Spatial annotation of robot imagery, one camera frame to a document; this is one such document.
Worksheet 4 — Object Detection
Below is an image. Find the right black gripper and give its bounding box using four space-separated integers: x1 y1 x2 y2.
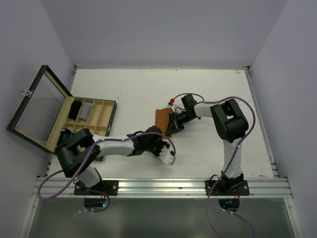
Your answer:
165 111 194 136

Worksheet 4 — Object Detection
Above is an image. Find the orange underwear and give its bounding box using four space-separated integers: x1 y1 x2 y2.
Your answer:
155 108 172 134

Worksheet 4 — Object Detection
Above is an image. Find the grey striped underwear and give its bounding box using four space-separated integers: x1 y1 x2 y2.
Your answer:
79 102 94 120

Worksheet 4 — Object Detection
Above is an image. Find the black underwear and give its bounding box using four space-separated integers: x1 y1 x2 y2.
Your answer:
68 100 82 121
57 128 72 145

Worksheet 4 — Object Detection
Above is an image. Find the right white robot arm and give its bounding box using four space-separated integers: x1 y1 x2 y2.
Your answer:
165 94 249 195

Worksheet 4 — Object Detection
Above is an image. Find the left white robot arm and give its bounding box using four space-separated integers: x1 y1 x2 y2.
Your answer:
54 125 175 195

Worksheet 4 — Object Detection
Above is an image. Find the rolled black underwear in box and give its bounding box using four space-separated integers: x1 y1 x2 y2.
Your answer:
57 128 72 145

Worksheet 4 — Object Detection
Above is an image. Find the wooden compartment organizer box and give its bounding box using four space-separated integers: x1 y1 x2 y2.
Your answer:
51 97 117 162

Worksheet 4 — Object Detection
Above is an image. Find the glass box lid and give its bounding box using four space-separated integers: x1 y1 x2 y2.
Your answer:
6 65 73 153

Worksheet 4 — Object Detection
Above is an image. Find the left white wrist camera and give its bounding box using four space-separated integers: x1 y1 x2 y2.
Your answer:
158 147 176 166

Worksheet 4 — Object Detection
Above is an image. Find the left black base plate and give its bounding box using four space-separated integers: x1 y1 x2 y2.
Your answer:
74 180 119 196

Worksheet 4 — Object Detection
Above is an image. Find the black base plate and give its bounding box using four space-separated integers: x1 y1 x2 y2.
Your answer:
74 180 119 196
204 174 250 196

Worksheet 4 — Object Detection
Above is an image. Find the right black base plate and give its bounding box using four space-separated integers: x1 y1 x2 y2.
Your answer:
204 174 250 196

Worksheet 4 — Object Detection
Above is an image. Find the aluminium mounting rail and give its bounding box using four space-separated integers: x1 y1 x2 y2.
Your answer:
32 178 290 199

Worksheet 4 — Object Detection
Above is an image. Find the white wall latch clip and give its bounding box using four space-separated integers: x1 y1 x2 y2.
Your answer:
21 89 33 97

